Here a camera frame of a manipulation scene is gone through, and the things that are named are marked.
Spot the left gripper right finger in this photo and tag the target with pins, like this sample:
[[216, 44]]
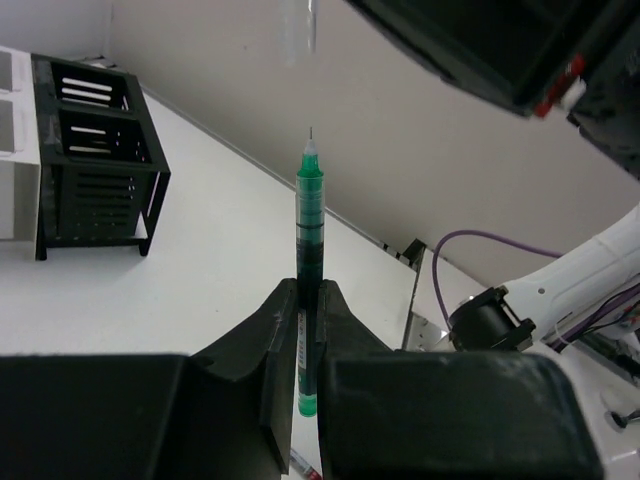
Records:
[[393, 414]]

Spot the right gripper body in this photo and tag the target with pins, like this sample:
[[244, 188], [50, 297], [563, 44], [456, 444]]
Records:
[[529, 57]]

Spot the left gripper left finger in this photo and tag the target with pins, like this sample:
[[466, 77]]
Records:
[[222, 413]]

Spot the red gel pen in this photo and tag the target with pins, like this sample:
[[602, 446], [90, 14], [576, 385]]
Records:
[[303, 467]]

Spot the green gel pen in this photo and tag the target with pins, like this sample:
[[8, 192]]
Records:
[[310, 219]]

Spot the clear pen cap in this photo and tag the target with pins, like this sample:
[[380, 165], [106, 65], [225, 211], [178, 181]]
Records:
[[299, 19]]

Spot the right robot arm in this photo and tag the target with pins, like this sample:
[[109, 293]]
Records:
[[581, 310]]

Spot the black slotted container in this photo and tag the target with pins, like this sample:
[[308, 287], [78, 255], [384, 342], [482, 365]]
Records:
[[103, 173]]

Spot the white slotted container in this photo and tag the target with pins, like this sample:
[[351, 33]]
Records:
[[20, 154]]

